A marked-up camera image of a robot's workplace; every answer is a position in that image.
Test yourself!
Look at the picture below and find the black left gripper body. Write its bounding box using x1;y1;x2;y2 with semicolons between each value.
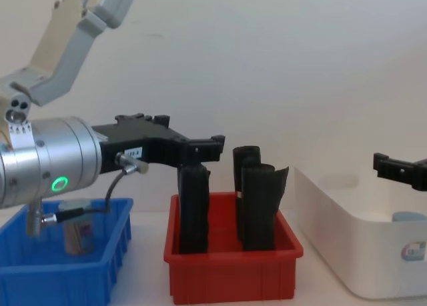
91;120;188;175

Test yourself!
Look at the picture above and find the pale blue round object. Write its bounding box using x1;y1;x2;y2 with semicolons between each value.
391;211;425;224

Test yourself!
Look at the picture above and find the white plastic bin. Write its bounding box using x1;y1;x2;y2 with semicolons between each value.
293;159;427;301

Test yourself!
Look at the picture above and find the small capped tan bottle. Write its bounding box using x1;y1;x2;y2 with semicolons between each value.
59;200;95;255

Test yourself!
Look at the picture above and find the red plastic bin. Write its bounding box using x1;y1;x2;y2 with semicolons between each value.
163;191;304;301

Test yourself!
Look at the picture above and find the blue plastic bin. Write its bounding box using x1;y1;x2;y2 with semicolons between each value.
0;197;135;306

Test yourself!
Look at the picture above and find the thin dark gripper cable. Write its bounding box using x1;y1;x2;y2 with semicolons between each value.
40;153;149;224

